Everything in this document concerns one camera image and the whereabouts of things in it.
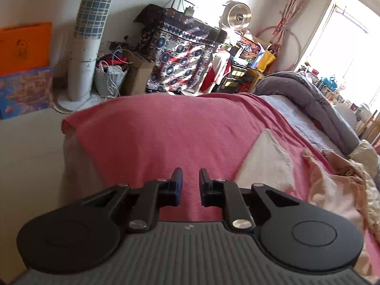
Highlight pink blanket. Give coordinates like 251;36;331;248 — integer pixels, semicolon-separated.
61;93;380;275

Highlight woven basket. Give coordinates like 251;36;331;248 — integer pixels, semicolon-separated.
93;60;129;99

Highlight yellow shelf cart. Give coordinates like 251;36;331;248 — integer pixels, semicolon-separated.
220;65;265;93

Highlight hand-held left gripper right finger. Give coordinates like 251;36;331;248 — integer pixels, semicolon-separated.
198;168;300;235

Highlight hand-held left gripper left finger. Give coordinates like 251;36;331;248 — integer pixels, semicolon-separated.
80;168;184;234

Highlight wire basket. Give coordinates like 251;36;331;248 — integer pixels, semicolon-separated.
165;0;198;17

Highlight orange paper bag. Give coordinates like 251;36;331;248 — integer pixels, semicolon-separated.
0;22;53;76

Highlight hula hoop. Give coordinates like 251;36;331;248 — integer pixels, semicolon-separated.
255;26;302;72

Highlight colourful printed box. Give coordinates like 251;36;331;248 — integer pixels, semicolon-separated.
237;36;263;66

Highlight beige long-sleeved shirt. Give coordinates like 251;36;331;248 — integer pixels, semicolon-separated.
302;148;380;272

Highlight white and red garment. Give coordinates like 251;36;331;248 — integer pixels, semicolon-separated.
202;52;235;93

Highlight pink floral curtain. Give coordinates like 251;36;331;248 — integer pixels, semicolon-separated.
271;0;313;46

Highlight blue patterned box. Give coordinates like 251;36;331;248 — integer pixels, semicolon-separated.
0;66;54;120

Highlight cream silky cloth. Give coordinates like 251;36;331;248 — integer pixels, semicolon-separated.
348;139;380;186

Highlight window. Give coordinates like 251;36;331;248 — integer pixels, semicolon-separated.
297;0;380;75

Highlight grey duvet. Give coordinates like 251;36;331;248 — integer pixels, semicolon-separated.
255;71;361;155

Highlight cream white garment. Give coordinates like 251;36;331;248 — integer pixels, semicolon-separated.
237;128;301;197

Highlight yellow bag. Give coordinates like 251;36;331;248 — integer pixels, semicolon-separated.
256;45;278;73

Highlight cluttered windowsill things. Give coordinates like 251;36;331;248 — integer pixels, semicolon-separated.
297;62;380;143

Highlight round desk fan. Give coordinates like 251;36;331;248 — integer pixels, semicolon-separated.
220;0;252;36

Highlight lavender bed sheet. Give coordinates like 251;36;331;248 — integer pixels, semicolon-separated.
258;94;348;158

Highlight cardboard box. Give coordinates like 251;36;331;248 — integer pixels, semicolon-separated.
120;53;155;96

